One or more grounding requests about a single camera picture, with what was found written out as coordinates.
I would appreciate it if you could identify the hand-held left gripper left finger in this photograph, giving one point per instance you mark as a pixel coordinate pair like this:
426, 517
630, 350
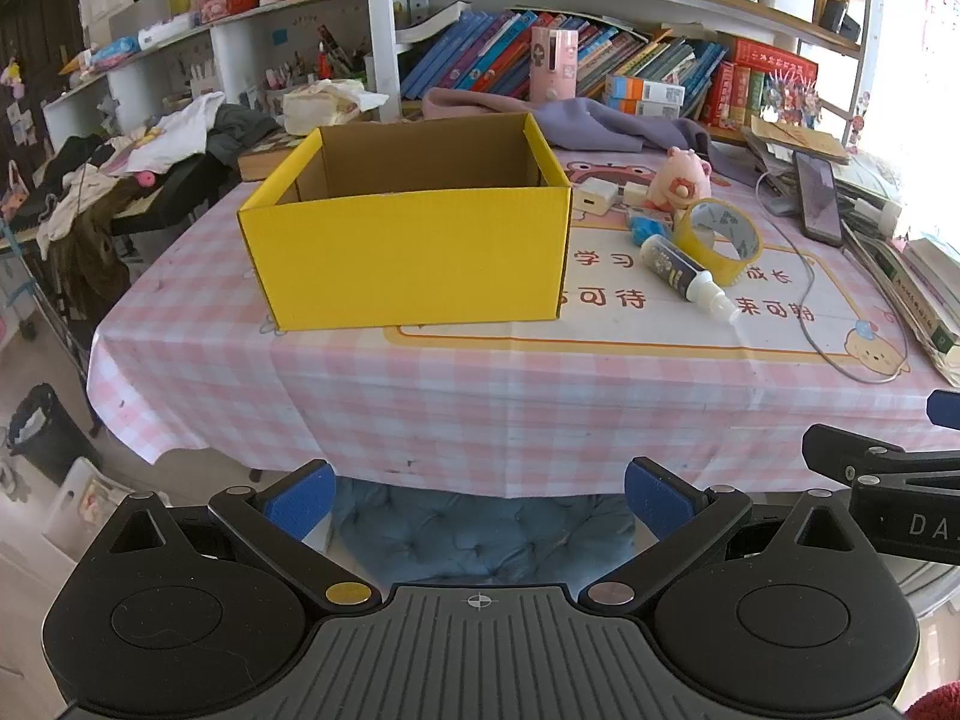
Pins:
304, 499

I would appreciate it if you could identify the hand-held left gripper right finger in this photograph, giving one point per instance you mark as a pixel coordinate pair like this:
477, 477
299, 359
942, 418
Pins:
660, 499

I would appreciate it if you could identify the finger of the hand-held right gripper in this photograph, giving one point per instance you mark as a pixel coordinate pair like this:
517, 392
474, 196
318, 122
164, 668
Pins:
840, 450
945, 409

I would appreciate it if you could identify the white glue bottle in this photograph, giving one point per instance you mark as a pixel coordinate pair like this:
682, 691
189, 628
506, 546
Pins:
675, 270

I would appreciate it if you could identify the yellowish packing tape roll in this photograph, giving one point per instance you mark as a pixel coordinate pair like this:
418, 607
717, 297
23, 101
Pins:
694, 240

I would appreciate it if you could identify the yellow cardboard box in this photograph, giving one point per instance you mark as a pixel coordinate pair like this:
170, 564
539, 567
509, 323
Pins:
405, 262

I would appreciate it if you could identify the small white charger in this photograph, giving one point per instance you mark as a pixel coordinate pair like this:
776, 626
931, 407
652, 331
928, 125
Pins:
634, 193

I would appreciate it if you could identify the white charger with port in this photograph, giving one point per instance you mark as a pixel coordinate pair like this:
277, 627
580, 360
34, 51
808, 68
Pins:
594, 196

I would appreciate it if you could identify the pink plush pig toy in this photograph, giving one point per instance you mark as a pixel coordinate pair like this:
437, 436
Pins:
679, 176

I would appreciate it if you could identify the white round appliance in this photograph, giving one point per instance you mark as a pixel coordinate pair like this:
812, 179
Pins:
930, 589

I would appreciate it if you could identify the pile of books and papers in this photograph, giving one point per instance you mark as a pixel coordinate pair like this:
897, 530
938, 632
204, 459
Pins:
922, 300

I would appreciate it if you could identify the white plastic storage box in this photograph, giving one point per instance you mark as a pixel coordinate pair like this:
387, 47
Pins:
82, 510

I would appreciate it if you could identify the black smartphone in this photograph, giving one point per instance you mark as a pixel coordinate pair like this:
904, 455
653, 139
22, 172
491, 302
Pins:
817, 199

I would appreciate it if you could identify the black trash bin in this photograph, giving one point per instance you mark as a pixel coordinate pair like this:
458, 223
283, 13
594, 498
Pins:
52, 442

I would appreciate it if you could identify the blue fuzzy scrunchie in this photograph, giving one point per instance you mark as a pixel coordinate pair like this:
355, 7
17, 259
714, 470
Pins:
645, 229

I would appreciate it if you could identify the brown paper envelope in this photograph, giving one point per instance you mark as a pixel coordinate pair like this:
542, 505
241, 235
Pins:
802, 139

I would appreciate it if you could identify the brown garment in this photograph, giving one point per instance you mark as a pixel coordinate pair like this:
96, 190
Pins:
86, 262

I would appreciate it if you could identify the brown wooden box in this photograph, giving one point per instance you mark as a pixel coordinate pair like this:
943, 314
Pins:
266, 161

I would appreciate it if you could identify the colourful acrylic figure stand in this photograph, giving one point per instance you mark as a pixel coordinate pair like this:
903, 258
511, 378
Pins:
789, 97

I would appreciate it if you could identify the pink ball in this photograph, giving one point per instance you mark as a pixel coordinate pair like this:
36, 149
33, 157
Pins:
146, 179

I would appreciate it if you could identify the dark grey garment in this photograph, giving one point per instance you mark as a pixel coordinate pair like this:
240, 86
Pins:
240, 131

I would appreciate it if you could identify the red thick book set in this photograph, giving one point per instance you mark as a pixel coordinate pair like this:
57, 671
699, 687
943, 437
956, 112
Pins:
739, 86

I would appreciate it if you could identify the lavender pink cloth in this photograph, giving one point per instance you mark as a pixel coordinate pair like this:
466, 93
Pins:
600, 124

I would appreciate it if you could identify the white t-shirt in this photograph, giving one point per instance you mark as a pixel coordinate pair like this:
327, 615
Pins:
180, 127

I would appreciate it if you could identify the small black device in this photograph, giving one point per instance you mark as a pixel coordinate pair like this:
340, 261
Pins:
840, 19

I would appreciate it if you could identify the blue orange white carton stack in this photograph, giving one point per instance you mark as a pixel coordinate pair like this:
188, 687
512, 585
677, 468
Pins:
645, 94

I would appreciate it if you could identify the group of pens and bottles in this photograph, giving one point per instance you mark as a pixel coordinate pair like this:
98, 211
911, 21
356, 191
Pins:
322, 60

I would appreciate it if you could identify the tall pink box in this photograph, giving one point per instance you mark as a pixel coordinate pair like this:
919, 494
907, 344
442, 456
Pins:
555, 64

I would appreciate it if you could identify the white bookshelf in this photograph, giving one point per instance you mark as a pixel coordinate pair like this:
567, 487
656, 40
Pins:
382, 37

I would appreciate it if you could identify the row of colourful books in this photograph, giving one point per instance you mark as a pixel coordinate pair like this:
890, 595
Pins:
480, 52

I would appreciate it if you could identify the red wall poster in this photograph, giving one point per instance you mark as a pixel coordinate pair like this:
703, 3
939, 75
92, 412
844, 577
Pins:
943, 4

